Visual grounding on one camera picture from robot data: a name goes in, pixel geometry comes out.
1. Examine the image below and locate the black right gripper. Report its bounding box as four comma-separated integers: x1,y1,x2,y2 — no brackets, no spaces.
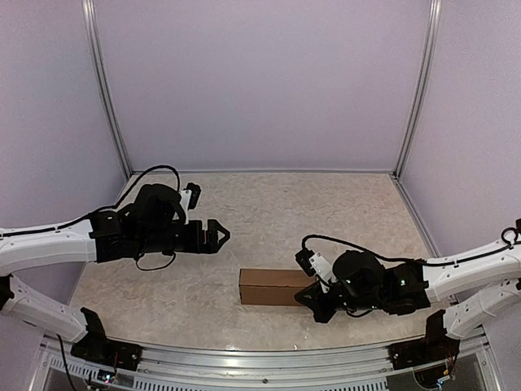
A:
294,279,384,324

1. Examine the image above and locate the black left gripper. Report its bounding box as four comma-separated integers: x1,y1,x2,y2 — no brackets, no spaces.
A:
138,219,230,254

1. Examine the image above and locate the brown cardboard box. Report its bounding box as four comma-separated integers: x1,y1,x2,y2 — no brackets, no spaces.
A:
239,268,316,306

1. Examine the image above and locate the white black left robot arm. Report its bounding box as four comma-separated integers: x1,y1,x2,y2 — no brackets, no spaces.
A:
1,183,230,362

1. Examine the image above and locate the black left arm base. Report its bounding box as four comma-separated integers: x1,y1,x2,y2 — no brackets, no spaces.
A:
71,307,143,371

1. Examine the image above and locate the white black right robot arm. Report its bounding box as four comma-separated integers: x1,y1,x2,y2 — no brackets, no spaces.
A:
295,224,520,362

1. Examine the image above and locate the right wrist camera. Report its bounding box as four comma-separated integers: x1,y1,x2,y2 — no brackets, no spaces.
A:
295,248,337,293

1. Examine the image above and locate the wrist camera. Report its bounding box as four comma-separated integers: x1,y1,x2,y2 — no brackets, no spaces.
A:
295,248,337,293
180,182,201,222

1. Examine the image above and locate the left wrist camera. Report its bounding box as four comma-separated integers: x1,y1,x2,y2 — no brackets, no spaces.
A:
180,182,201,222

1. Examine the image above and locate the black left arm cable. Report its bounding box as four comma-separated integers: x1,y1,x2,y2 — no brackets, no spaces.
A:
113,165,182,272

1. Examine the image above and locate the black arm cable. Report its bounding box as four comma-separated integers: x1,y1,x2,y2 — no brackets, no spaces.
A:
300,226,521,270
113,165,182,272

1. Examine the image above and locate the aluminium front rail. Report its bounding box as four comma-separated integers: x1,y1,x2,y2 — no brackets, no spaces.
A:
26,328,502,390

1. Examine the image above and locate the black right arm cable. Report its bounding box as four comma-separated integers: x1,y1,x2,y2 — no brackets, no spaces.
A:
300,226,521,270

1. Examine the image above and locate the left aluminium frame post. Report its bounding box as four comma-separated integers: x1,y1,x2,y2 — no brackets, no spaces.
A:
81,0,133,179

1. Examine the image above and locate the aluminium frame post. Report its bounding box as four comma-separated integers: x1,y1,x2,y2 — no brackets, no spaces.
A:
81,0,133,179
393,0,442,182

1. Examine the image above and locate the right aluminium frame post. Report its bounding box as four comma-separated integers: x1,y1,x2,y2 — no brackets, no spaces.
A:
393,0,442,182

